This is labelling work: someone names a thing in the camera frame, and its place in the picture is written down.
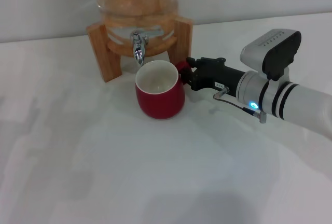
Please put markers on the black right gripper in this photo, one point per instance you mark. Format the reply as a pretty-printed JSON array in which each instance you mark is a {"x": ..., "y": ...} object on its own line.
[{"x": 218, "y": 76}]

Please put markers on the red ceramic cup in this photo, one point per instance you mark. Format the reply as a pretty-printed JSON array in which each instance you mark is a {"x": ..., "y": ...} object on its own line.
[{"x": 160, "y": 102}]

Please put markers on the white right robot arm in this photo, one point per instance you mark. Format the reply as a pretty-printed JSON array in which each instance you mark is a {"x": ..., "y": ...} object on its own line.
[{"x": 298, "y": 104}]

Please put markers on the chrome faucet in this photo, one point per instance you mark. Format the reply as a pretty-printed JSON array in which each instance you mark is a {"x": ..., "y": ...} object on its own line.
[{"x": 138, "y": 50}]

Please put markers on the wooden dispenser stand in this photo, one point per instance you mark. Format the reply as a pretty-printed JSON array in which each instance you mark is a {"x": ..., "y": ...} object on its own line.
[{"x": 101, "y": 53}]

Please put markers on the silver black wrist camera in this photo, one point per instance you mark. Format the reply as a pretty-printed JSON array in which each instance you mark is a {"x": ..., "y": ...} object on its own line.
[{"x": 269, "y": 47}]

